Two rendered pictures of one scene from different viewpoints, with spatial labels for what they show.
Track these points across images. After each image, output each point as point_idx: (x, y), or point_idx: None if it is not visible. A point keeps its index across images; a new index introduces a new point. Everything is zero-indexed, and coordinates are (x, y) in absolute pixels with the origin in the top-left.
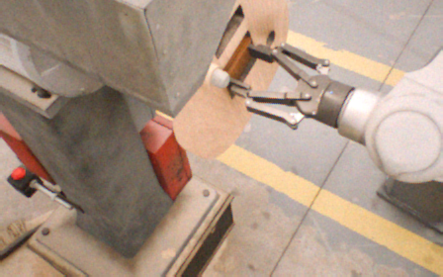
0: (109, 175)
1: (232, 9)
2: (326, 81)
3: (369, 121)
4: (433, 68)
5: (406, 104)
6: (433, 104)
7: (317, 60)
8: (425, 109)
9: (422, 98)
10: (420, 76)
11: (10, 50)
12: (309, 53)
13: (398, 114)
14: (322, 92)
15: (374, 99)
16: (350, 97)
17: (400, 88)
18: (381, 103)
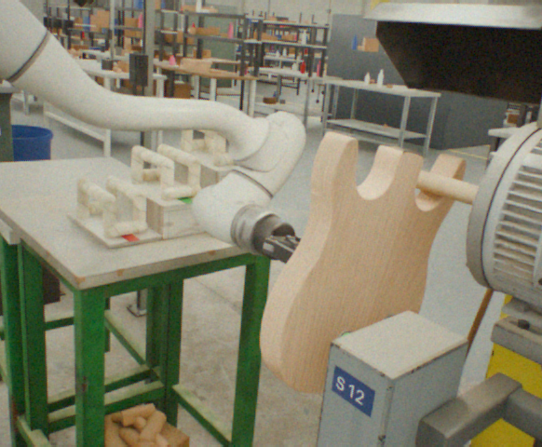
0: None
1: (390, 60)
2: (276, 237)
3: (299, 142)
4: (255, 123)
5: (288, 115)
6: (274, 114)
7: (276, 242)
8: (281, 112)
9: (277, 115)
10: (265, 123)
11: None
12: (281, 246)
13: (294, 116)
14: (283, 237)
15: (255, 207)
16: (271, 212)
17: (277, 130)
18: (287, 141)
